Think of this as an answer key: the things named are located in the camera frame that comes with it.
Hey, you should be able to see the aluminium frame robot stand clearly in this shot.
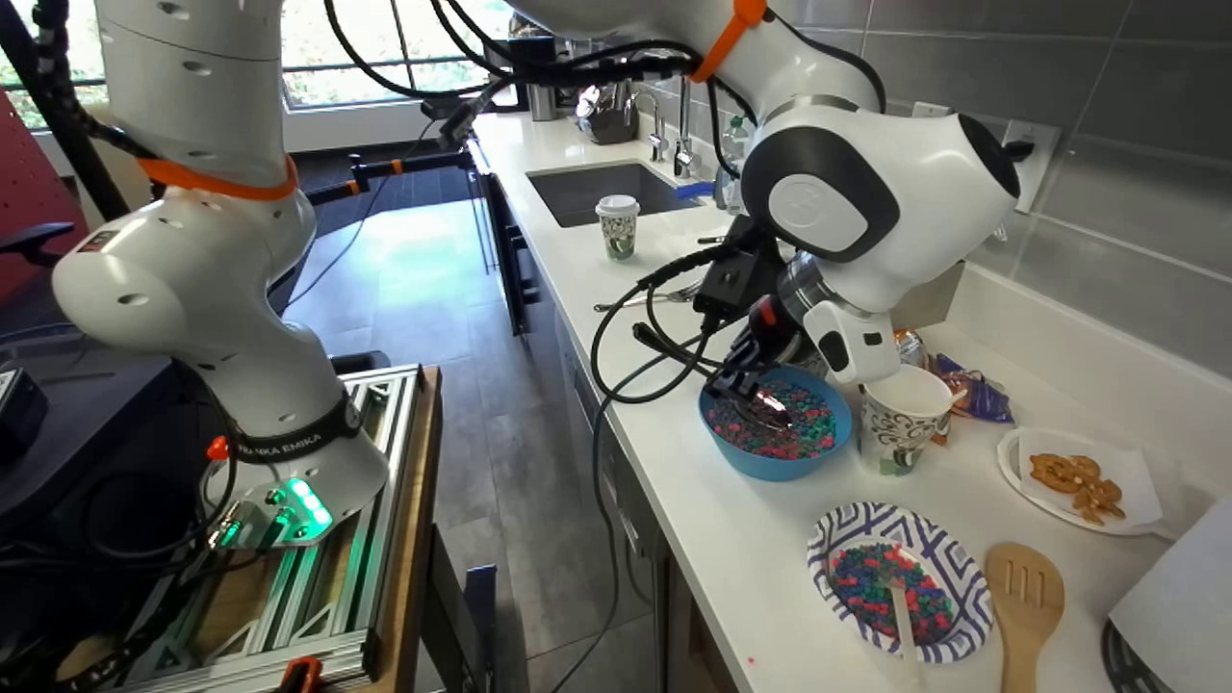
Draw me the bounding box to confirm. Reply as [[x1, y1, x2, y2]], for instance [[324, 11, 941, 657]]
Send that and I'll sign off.
[[49, 363, 447, 693]]

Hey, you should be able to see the blue white patterned paper bowl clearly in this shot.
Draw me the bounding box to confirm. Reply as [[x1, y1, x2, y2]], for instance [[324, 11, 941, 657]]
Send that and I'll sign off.
[[806, 497, 997, 666]]

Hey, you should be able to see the white wall outlet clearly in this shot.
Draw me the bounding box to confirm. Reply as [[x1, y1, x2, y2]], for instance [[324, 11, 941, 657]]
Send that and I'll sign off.
[[997, 114, 1063, 216]]

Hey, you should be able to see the black low bench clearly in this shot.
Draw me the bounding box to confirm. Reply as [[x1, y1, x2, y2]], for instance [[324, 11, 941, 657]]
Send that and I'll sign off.
[[275, 130, 485, 209]]

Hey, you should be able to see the blue floral bowl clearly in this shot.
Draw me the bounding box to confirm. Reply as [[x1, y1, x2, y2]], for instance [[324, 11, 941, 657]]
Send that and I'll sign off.
[[707, 378, 845, 462]]

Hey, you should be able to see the white plastic spoon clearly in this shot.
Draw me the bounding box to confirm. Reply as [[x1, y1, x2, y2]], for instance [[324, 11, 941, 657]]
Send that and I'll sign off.
[[875, 548, 924, 666]]

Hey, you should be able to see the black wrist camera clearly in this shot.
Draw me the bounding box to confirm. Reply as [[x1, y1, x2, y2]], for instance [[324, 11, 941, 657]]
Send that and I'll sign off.
[[693, 246, 791, 327]]

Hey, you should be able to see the metal faucet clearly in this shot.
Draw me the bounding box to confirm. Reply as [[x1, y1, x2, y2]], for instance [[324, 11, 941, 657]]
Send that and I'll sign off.
[[647, 88, 705, 180]]

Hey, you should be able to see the window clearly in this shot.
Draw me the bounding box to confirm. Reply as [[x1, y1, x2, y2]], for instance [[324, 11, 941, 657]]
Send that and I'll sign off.
[[275, 0, 525, 106]]

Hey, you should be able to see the long wrist camera cable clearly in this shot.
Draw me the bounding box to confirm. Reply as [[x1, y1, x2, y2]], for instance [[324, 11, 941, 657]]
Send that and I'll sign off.
[[548, 241, 773, 693]]

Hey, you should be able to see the black box device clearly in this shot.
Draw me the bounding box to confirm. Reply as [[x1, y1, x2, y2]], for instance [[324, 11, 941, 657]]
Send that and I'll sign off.
[[0, 364, 53, 466]]

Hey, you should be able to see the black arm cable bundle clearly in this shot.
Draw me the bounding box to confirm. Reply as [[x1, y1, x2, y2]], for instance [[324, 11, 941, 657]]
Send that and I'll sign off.
[[318, 0, 705, 106]]

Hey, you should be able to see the floral paper cup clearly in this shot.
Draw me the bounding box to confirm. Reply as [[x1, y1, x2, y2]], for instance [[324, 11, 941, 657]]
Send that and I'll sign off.
[[855, 363, 960, 477]]

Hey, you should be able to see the large white appliance black base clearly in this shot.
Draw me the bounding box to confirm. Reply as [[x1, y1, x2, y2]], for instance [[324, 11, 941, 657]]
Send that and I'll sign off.
[[1099, 493, 1232, 693]]

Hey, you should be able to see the orange strap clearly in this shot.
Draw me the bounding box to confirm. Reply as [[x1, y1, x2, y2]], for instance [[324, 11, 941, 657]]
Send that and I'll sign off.
[[136, 149, 301, 205], [688, 0, 773, 88]]

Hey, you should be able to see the dark base cabinet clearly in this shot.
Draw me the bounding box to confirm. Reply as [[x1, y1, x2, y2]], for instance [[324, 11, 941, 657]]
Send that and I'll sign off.
[[464, 121, 544, 339]]

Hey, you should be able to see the wooden slotted spatula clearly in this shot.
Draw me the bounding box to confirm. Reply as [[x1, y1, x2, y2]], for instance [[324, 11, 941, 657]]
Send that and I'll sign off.
[[982, 538, 1069, 693]]

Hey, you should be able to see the kitchen sink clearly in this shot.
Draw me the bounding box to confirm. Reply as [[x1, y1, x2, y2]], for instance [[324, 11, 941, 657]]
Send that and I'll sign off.
[[526, 160, 705, 231]]

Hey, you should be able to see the red chair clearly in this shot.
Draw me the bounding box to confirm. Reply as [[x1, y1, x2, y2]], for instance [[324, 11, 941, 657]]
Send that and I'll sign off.
[[0, 113, 93, 310]]

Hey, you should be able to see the purple snack bag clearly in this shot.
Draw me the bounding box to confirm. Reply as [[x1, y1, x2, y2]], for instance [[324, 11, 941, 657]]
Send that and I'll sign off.
[[924, 350, 1018, 426]]

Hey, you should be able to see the dark utensil holder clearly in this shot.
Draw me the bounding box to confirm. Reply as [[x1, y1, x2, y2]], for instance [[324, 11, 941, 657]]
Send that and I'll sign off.
[[573, 76, 642, 146]]

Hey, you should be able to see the white green coffee cup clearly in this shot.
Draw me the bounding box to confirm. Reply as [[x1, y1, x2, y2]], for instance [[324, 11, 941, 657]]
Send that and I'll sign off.
[[594, 191, 642, 266]]

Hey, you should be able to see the white plate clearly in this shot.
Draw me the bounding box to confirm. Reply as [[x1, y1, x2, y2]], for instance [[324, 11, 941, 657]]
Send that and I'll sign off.
[[994, 423, 1169, 538]]

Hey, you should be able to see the pretzel pile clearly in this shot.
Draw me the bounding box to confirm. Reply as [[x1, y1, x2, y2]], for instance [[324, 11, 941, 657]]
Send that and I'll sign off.
[[1026, 449, 1132, 527]]

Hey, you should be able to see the colourful candy pile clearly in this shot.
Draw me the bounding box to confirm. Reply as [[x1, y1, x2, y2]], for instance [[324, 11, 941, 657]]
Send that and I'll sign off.
[[825, 538, 964, 645]]

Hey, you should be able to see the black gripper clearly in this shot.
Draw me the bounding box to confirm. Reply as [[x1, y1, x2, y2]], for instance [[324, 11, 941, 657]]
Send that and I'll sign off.
[[712, 263, 832, 412]]

